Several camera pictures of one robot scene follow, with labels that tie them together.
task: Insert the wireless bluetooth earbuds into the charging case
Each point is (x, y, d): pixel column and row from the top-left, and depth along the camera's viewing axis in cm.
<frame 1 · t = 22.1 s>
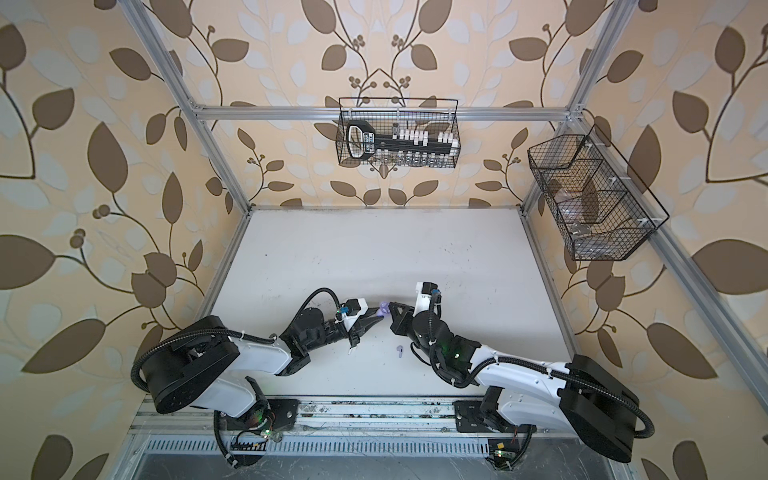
left hand: (381, 312, 78), fingers closed
right hand: (388, 309, 78), fingers closed
purple earbud left: (399, 348, 87), on the table

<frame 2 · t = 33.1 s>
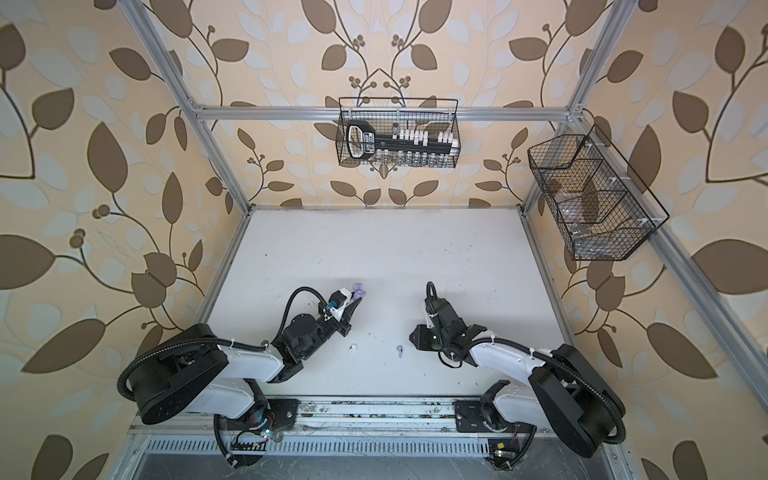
left hand: (357, 295, 81), fingers closed
right hand: (412, 341, 86), fingers open
the named things where they were.

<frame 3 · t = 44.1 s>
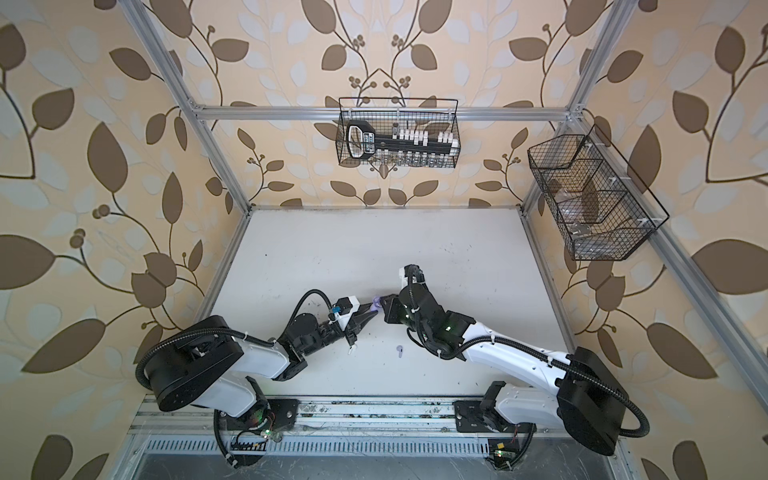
left hand: (374, 307, 78), fingers closed
right hand: (380, 303, 78), fingers closed
the named things where they were.

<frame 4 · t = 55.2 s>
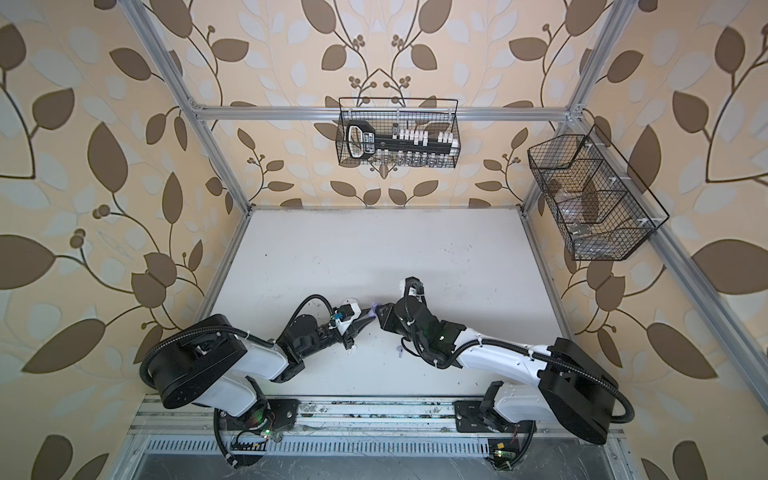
left hand: (372, 312, 79), fingers closed
right hand: (375, 313, 80), fingers open
the named things where they were.

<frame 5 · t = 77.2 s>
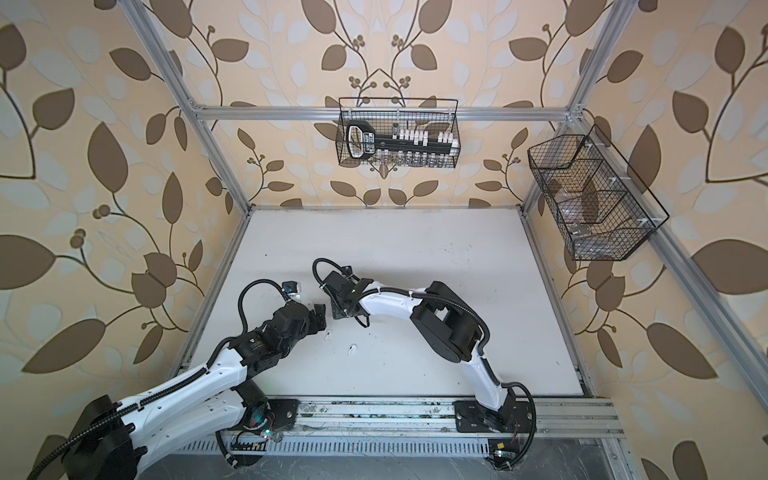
left hand: (315, 307, 84), fingers open
right hand: (345, 308, 92), fingers open
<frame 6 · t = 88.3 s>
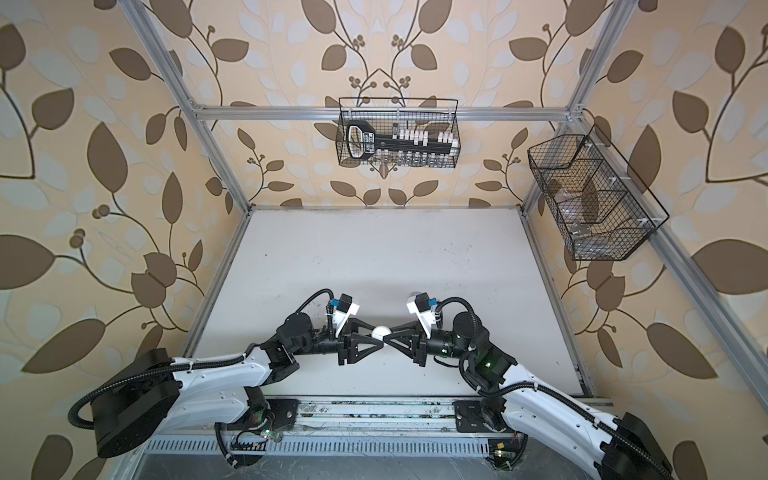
left hand: (381, 342, 68), fingers open
right hand: (386, 340, 68), fingers closed
